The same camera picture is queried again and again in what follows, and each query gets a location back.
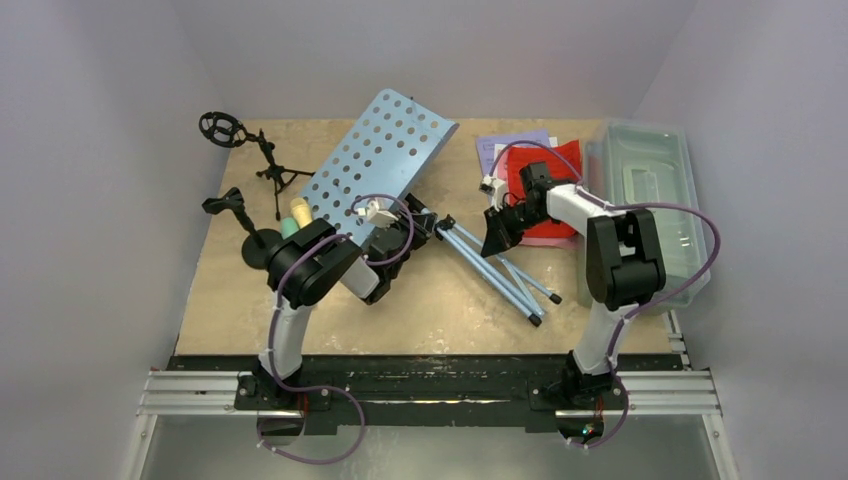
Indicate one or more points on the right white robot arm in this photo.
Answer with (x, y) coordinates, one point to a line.
(624, 266)

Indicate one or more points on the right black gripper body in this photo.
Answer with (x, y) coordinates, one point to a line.
(507, 216)

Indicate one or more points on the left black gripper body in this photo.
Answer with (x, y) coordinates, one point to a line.
(413, 235)

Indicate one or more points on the blue music stand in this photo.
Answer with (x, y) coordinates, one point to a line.
(387, 151)

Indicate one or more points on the black round-base mic stand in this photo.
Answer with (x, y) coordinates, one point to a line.
(256, 247)

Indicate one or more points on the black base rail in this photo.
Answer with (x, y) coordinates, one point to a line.
(523, 391)

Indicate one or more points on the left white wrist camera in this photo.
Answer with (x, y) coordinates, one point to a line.
(373, 212)

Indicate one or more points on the beige microphone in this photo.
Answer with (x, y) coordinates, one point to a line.
(301, 212)

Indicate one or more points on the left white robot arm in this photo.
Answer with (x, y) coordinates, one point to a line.
(305, 266)

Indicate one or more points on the green microphone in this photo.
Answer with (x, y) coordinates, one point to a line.
(288, 227)

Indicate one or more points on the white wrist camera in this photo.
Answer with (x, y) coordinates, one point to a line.
(373, 212)
(492, 185)

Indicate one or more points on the clear plastic storage box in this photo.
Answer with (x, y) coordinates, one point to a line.
(628, 162)

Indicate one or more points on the red sheet music page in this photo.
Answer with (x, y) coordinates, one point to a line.
(548, 234)

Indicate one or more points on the bright red sheet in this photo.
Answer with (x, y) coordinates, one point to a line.
(550, 180)

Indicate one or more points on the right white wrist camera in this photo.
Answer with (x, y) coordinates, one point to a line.
(492, 185)

